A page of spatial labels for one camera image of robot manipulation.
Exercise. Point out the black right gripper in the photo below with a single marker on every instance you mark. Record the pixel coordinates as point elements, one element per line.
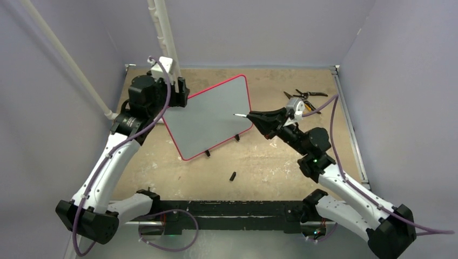
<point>269,124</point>

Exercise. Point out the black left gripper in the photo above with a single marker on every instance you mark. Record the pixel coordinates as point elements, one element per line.
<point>179,99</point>

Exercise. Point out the white marker pen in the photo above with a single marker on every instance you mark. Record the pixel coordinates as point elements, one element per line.
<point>240,115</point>

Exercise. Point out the red framed whiteboard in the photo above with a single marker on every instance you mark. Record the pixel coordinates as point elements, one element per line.
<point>208,121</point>

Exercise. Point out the black marker cap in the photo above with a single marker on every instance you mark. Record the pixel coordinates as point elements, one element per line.
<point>234,174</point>

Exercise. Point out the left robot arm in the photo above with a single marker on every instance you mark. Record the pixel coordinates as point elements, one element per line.
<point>89,213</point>

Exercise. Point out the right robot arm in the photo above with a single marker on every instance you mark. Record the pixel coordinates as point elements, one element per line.
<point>378,222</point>

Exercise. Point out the black base bar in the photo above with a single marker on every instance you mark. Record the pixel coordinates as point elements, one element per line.
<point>290,217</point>

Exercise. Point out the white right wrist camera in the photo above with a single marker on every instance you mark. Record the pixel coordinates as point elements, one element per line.
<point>295,109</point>

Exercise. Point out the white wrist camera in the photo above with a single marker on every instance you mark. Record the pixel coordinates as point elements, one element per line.
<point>162,67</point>
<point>295,109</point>

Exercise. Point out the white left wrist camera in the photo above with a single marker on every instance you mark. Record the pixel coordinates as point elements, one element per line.
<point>162,67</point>

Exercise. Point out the yellow handled pliers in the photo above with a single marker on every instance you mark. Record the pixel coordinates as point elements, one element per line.
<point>307,103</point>

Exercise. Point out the black handled pliers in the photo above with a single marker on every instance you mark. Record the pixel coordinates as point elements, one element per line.
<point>306,95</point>

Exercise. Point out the white PVC pipe frame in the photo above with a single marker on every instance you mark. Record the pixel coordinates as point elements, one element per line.
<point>46,92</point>

